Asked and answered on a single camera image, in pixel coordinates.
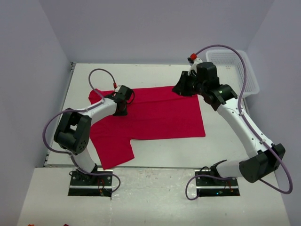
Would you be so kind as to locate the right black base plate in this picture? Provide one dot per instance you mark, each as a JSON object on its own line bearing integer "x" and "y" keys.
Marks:
{"x": 209, "y": 187}

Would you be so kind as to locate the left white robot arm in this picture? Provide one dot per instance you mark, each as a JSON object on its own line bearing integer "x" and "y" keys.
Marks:
{"x": 73, "y": 130}

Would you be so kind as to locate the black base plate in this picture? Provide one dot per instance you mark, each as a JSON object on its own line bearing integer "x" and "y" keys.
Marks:
{"x": 88, "y": 185}
{"x": 209, "y": 187}

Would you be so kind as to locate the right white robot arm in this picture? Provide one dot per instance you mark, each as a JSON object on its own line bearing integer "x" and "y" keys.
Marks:
{"x": 263, "y": 154}

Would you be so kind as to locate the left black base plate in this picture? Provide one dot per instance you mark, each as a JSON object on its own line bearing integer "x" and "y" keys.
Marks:
{"x": 88, "y": 185}

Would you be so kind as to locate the red t shirt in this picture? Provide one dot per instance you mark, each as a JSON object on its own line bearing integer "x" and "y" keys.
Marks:
{"x": 156, "y": 113}

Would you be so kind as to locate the white plastic basket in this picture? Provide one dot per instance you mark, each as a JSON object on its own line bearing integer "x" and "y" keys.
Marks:
{"x": 230, "y": 70}

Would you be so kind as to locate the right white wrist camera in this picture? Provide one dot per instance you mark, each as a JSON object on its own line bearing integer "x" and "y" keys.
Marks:
{"x": 193, "y": 60}

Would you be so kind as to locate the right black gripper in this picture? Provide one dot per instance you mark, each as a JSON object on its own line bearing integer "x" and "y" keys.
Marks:
{"x": 182, "y": 85}

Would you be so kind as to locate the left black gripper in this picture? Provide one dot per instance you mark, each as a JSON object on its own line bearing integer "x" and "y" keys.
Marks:
{"x": 121, "y": 110}

